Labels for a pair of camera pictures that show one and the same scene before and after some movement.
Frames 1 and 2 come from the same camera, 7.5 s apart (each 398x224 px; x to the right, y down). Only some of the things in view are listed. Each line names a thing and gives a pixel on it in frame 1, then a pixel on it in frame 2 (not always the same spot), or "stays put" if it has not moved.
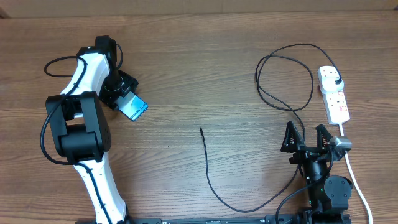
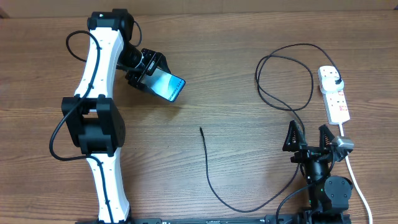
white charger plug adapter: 328,85 stays put
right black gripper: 295,144 stays put
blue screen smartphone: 131,105 to 164,83
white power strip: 336,103 stays put
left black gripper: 130,85 to 155,60
